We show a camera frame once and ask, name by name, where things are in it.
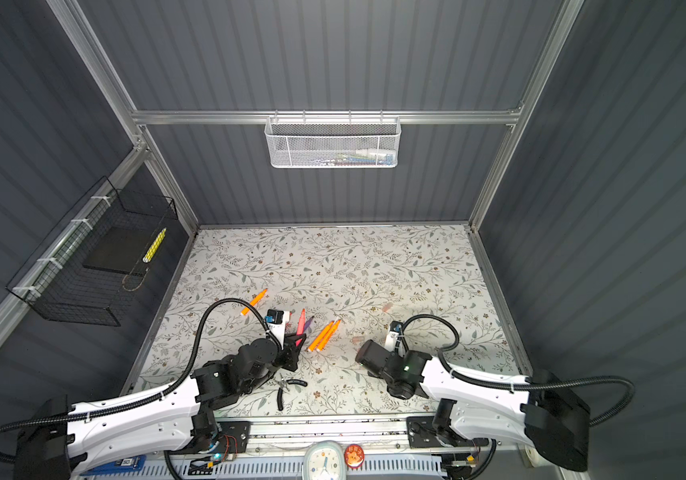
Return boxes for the black wire wall basket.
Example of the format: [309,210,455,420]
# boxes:
[7,181,178,327]

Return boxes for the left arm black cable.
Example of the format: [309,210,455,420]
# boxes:
[0,298,284,464]

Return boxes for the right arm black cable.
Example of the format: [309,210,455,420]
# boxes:
[399,313,636,427]

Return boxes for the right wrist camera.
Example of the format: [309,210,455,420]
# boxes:
[384,321,404,354]

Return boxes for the yellow marker in basket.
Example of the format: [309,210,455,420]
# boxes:
[142,227,167,264]

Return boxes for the red round button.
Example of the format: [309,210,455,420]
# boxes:
[344,444,365,470]

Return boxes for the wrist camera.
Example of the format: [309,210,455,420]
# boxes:
[265,309,291,344]
[384,321,404,354]

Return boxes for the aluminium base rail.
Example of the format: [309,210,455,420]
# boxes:
[210,409,500,460]

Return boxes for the white analog clock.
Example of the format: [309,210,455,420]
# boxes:
[301,441,347,480]

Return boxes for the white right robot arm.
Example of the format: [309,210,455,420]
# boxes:
[355,340,590,472]

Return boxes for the black handled pliers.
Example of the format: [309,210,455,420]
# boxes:
[276,378,308,412]

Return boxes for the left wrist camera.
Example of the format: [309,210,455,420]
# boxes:
[265,309,291,344]

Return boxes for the black flat pad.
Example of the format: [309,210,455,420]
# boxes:
[82,227,151,276]

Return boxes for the purple marker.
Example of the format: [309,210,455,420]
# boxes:
[302,315,315,334]

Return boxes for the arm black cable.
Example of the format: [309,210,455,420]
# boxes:
[399,313,636,427]
[0,298,284,464]

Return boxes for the white wire mesh basket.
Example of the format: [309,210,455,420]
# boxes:
[264,118,402,169]

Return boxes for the pink marker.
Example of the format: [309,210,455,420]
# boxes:
[295,309,306,346]

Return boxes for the lone orange marker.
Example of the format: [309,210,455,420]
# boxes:
[241,289,268,316]

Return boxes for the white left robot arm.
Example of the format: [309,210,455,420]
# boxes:
[13,335,306,479]

